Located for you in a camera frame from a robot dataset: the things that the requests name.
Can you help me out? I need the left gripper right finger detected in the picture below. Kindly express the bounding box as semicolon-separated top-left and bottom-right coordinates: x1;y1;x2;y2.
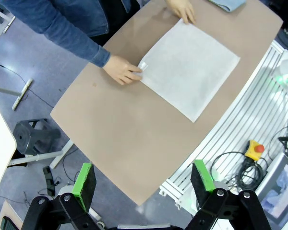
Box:
187;159;272;230

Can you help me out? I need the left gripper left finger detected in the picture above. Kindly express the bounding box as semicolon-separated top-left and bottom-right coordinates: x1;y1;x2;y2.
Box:
21;162;97;230

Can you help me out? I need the white towel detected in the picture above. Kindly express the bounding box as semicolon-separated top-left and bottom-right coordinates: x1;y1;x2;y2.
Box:
138;18;240;123

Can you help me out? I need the light blue towel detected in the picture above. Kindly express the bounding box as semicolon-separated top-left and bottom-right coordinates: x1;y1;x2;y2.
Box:
208;0;246;12

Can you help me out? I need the person's right forearm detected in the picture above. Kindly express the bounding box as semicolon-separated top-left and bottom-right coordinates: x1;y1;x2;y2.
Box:
43;21;111;68

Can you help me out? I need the person's right hand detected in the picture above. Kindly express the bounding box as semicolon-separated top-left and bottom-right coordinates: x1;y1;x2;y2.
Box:
102;55;144;86

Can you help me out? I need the person's left hand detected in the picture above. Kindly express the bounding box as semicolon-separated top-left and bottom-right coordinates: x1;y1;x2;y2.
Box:
166;0;197;24

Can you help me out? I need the black floor power strip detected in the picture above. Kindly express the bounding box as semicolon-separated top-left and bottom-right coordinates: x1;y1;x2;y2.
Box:
42;165;56;197

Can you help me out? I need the yellow emergency stop button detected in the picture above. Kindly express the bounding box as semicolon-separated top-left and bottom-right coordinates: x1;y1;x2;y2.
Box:
244;140;265;161

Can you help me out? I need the dark round stool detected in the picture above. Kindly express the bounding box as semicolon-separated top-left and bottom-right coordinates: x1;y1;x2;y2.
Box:
13;118;62;156

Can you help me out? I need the grey computer monitor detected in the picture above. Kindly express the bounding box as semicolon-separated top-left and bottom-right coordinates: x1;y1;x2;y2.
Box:
255;153;288;228

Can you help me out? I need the white table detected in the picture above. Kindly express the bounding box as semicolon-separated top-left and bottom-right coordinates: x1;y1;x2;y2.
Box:
0;78;34;196

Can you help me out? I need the person in denim jacket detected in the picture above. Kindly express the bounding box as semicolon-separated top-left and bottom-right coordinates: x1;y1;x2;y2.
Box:
0;0;151;47

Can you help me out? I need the black coiled cable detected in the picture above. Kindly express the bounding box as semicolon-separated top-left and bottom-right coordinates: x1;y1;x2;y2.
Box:
210;151;267;192

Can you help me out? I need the white table leg frame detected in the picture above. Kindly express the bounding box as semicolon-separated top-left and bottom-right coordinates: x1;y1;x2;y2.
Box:
7;140;74;170

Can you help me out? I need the aluminium rail frame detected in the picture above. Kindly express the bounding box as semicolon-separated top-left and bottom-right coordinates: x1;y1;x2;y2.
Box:
159;40;288;207

